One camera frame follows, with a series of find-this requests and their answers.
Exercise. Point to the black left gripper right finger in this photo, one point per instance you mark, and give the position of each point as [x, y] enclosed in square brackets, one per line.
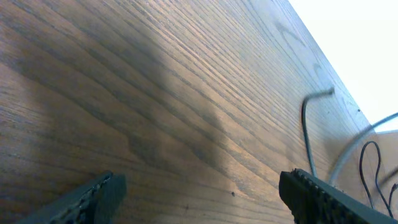
[311, 200]

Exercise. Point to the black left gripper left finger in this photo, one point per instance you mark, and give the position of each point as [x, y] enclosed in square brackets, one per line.
[93, 202]

